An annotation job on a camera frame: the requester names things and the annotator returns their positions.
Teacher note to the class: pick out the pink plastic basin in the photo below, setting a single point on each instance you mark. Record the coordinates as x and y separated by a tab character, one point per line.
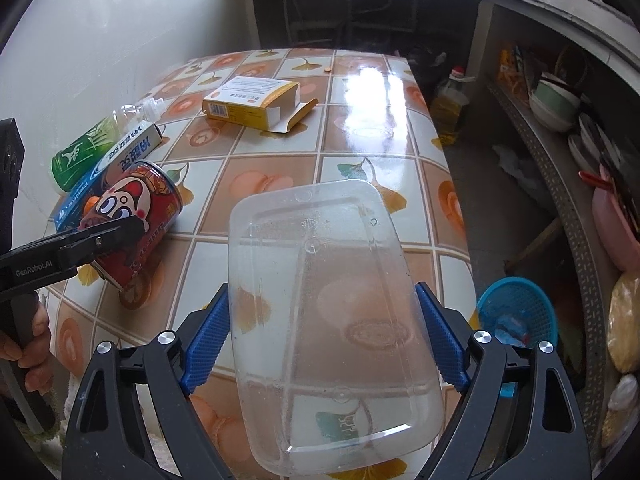
612	230

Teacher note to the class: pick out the person's left hand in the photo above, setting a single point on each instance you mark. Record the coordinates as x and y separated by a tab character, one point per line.
40	355

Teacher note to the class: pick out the blue wrapper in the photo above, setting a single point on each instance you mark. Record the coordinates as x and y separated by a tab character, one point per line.
510	327

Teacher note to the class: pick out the blue toothpaste box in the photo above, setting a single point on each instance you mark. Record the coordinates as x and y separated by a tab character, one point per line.
125	155

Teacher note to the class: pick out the grey concrete kitchen counter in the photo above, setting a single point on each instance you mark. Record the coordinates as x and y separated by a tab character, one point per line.
550	20

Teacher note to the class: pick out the clear plastic lid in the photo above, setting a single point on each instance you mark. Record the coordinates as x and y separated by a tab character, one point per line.
325	310

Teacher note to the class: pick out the orange snack packet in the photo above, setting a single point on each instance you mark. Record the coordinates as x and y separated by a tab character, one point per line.
510	72

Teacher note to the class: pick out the blue plastic basket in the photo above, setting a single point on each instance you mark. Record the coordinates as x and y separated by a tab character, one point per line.
520	305

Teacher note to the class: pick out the red drink can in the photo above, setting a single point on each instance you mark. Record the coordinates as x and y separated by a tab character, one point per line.
145	200

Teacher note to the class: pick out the cooking oil bottle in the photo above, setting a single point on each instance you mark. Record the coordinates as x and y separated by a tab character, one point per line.
450	110

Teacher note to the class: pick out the tile-print plastic tablecloth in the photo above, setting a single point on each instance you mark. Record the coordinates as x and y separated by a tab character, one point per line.
310	160

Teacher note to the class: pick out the stack of plates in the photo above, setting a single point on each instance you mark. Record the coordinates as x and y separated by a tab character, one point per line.
585	140

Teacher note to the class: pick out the white plastic bag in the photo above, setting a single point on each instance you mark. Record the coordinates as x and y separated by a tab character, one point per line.
510	160

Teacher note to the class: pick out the yellow cardboard box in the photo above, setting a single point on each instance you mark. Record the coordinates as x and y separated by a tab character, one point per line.
250	100

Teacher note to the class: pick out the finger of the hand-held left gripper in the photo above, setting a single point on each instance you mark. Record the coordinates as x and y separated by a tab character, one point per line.
105	240

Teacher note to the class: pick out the bag of yellow grain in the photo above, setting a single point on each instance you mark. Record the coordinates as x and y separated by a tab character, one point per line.
627	320

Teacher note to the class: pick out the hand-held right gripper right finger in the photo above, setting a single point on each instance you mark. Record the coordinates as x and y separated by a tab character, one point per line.
445	345

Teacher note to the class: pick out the stack of bowls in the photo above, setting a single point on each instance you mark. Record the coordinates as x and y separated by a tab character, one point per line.
552	105

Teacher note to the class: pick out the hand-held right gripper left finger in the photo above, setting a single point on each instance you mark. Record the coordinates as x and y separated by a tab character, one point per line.
210	340

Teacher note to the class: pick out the green label plastic bottle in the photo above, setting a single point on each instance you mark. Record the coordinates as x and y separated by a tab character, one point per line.
85	152

